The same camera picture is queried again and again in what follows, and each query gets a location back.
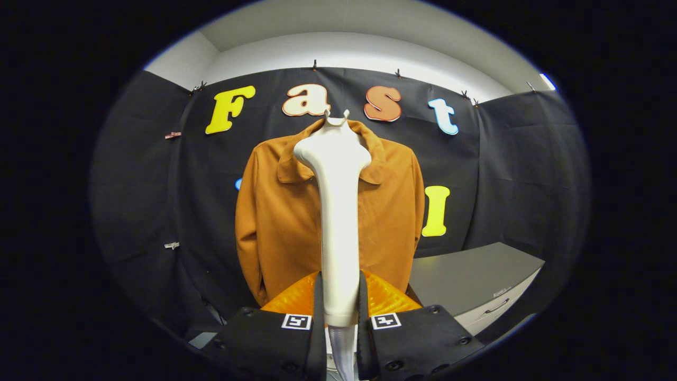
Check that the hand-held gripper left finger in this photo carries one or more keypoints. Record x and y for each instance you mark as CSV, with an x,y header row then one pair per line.
x,y
264,344

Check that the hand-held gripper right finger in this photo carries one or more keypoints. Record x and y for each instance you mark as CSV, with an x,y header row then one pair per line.
x,y
418,344

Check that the brown button-up shirt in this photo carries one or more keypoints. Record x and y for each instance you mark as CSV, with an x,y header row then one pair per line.
x,y
280,233

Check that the grey cabinet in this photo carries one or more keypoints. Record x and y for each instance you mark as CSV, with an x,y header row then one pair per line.
x,y
465,275

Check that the black backdrop cloth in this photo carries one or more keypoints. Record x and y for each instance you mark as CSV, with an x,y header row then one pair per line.
x,y
523,174

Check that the small red clip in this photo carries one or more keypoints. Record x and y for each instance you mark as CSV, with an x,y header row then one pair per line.
x,y
172,135

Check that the white mannequin torso stand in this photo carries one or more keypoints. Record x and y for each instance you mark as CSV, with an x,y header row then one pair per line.
x,y
337,119

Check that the square ceiling light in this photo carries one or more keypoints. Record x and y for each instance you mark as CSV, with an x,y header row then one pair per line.
x,y
547,81

